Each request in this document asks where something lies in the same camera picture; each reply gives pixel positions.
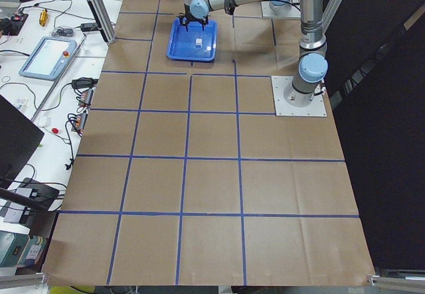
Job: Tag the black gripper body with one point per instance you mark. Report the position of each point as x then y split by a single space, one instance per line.
186 24

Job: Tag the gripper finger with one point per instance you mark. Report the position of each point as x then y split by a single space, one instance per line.
203 27
184 26

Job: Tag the blue plastic tray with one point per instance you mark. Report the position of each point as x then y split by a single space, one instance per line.
181 45

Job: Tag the black power adapter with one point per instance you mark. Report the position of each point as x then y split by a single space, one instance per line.
88 27

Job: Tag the gold cylindrical tool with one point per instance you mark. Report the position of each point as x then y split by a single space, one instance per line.
43 17

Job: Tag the teach pendant tablet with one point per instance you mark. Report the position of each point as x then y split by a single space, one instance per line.
49 59

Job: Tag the brown paper table cover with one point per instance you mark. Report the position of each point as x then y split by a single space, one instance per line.
186 176

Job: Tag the black laptop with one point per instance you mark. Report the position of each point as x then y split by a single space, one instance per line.
19 139

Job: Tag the aluminium frame post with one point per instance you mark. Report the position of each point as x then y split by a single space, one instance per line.
102 20

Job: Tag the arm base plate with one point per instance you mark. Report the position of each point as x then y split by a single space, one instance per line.
290 103
287 12

